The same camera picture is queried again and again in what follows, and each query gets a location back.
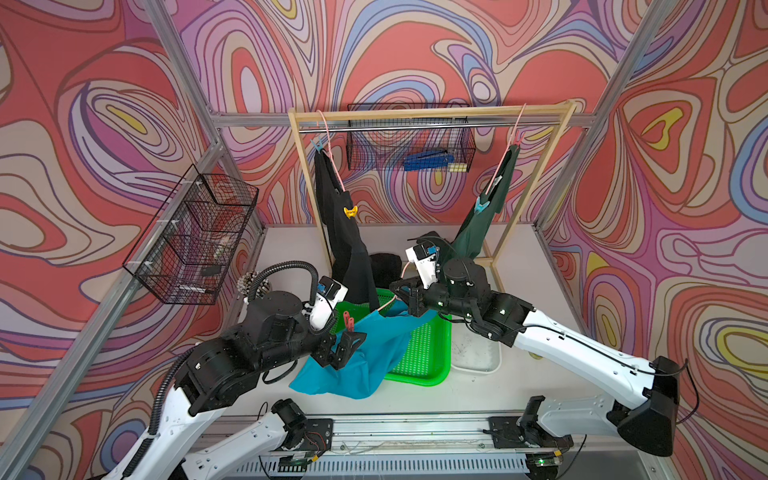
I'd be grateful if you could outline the black wire basket left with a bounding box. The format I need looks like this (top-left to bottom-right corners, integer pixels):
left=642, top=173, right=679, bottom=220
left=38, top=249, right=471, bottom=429
left=122, top=166, right=259, bottom=305

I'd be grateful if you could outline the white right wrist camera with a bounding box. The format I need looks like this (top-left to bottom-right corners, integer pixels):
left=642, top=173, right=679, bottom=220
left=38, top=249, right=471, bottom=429
left=406, top=242, right=439, bottom=289

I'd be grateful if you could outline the black wire basket back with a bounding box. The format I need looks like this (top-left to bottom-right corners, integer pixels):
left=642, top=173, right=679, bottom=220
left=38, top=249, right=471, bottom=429
left=346, top=117, right=476, bottom=173

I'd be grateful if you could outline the black t-shirt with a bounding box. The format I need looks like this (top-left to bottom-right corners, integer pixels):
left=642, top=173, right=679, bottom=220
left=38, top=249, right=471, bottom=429
left=314, top=150, right=402, bottom=310

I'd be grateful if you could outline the pine cone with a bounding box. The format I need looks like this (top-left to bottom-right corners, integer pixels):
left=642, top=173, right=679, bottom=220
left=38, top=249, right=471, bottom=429
left=236, top=272, right=255, bottom=297

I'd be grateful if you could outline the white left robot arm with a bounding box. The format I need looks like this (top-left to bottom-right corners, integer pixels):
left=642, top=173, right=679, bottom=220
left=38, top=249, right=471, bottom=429
left=106, top=260, right=366, bottom=479

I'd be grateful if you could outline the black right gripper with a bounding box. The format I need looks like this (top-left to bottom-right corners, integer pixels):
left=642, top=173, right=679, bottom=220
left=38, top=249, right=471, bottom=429
left=388, top=274, right=476, bottom=320

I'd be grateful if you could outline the black wire basket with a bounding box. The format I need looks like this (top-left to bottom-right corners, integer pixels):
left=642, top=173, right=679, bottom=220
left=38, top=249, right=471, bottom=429
left=346, top=117, right=476, bottom=173
left=122, top=166, right=259, bottom=305

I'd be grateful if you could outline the teal t-shirt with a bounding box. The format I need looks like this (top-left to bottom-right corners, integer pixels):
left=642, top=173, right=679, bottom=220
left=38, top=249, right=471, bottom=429
left=290, top=300, right=437, bottom=400

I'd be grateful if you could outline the green perforated plastic basket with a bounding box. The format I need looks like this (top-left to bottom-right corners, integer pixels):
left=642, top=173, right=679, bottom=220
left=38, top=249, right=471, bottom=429
left=332, top=289, right=452, bottom=387

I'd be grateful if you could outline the white plastic tray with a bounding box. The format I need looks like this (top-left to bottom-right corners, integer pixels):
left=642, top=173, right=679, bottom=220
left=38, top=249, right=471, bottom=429
left=451, top=325, right=502, bottom=375

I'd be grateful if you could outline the light blue clothespin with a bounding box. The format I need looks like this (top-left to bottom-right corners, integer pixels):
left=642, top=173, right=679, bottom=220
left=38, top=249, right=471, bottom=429
left=474, top=198, right=490, bottom=214

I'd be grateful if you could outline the dark green t-shirt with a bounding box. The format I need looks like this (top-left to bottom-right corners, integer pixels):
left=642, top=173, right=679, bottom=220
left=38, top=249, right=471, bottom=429
left=416, top=144, right=520, bottom=264

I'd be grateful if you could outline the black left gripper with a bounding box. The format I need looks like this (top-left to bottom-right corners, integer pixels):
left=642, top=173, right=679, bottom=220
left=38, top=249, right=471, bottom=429
left=258, top=308, right=370, bottom=374

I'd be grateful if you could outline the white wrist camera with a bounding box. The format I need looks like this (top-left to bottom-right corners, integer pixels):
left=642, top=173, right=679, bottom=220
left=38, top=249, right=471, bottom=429
left=309, top=276, right=348, bottom=331
left=406, top=242, right=439, bottom=289

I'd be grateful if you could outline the wooden clothes rack frame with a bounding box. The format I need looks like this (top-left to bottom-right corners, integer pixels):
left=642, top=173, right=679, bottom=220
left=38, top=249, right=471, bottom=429
left=288, top=99, right=578, bottom=269

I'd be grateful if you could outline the red clothespin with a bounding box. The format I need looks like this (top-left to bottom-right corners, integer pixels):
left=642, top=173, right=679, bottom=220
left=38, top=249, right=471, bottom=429
left=339, top=310, right=355, bottom=333

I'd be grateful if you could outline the metal rail base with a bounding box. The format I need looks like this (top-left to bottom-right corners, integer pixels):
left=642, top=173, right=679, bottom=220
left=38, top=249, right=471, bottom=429
left=167, top=410, right=661, bottom=480

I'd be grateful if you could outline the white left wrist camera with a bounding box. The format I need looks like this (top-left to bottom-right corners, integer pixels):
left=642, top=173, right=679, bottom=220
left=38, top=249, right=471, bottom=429
left=309, top=276, right=348, bottom=331

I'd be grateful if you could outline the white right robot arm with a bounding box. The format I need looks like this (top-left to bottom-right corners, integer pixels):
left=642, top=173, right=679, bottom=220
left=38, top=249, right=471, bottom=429
left=389, top=258, right=686, bottom=457

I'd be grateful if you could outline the pink hanger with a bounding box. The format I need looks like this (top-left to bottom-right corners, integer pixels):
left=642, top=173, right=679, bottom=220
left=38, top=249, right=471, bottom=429
left=316, top=110, right=346, bottom=193
left=377, top=295, right=398, bottom=314
left=482, top=103, right=528, bottom=199

